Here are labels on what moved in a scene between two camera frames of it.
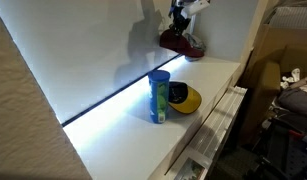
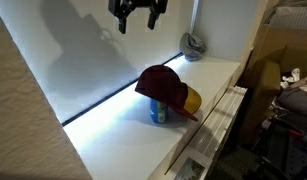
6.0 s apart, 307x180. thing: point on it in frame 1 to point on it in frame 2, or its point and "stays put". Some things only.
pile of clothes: x=296 y=93 stays put
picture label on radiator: x=191 y=170 stays put
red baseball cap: x=168 y=38 to x=164 y=83
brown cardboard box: x=281 y=48 stays put
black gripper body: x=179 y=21 to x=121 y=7
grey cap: x=195 y=41 stays put
